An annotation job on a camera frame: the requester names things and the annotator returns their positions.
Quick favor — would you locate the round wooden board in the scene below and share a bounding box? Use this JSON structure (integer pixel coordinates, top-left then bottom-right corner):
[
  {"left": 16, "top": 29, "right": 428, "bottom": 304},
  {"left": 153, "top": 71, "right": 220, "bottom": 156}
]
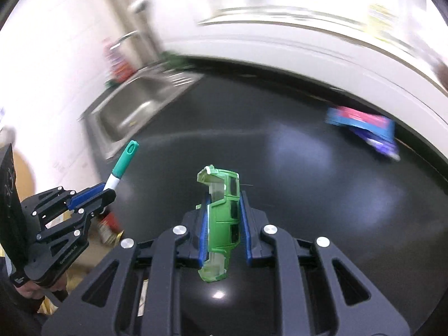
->
[{"left": 13, "top": 150, "right": 36, "bottom": 201}]

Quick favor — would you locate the stainless steel sink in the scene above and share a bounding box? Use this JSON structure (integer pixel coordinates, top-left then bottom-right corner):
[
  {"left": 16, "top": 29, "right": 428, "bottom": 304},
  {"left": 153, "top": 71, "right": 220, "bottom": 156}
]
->
[{"left": 86, "top": 67, "right": 202, "bottom": 159}]

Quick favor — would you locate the gloved left hand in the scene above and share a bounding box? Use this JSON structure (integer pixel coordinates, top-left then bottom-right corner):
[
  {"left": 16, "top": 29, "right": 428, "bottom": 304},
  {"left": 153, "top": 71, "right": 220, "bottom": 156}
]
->
[{"left": 15, "top": 272, "right": 67, "bottom": 300}]

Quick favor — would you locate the green toy truck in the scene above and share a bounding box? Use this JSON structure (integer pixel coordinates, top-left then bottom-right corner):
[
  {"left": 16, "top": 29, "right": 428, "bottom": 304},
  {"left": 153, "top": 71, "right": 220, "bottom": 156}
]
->
[{"left": 197, "top": 165, "right": 241, "bottom": 283}]

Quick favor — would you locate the red dish soap bottle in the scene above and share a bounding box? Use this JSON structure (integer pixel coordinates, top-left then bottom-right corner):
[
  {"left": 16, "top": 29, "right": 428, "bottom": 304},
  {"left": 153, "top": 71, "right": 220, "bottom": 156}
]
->
[{"left": 104, "top": 42, "right": 136, "bottom": 83}]

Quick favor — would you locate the blue pink snack packet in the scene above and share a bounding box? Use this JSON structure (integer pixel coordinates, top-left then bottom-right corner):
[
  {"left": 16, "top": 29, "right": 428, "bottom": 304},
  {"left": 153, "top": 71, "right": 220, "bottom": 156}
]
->
[{"left": 326, "top": 106, "right": 400, "bottom": 161}]

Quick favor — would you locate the chrome faucet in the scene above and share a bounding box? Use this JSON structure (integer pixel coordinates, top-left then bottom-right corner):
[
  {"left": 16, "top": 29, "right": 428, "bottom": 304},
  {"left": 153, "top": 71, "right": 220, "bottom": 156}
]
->
[{"left": 109, "top": 31, "right": 141, "bottom": 51}]

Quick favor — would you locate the green white marker pen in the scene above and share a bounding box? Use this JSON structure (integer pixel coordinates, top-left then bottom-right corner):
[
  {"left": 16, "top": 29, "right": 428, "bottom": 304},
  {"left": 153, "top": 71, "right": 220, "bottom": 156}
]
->
[{"left": 103, "top": 140, "right": 140, "bottom": 190}]

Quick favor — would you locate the red trash bin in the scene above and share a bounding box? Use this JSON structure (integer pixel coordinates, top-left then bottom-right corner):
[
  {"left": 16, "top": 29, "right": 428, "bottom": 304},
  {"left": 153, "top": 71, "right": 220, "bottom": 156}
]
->
[{"left": 97, "top": 213, "right": 122, "bottom": 246}]

